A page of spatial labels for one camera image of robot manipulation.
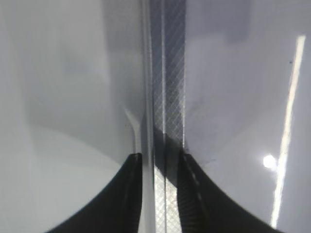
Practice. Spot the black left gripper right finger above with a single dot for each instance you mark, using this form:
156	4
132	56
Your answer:
204	208

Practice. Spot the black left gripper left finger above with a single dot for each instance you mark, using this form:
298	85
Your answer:
116	209

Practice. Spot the white board with aluminium frame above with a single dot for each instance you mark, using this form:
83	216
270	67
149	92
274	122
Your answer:
229	82

